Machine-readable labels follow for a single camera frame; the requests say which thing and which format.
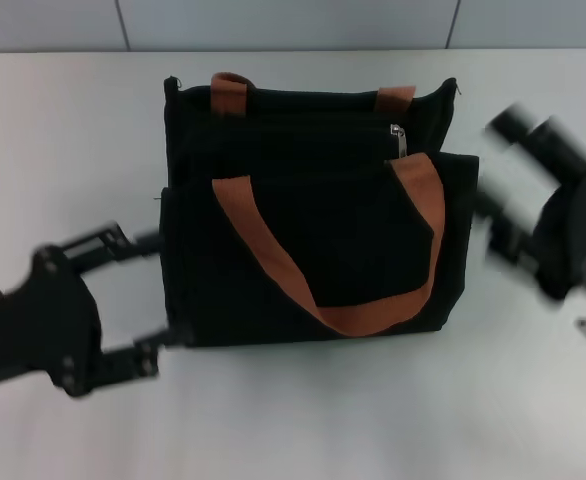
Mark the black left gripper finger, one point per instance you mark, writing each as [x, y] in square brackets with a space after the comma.
[133, 360]
[103, 245]

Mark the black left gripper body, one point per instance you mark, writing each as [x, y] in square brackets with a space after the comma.
[43, 330]

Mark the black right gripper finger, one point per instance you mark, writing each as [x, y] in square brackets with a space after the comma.
[548, 140]
[508, 230]

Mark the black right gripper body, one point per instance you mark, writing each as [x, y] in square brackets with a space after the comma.
[573, 240]

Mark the silver zipper pull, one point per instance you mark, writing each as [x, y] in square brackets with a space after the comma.
[399, 142]

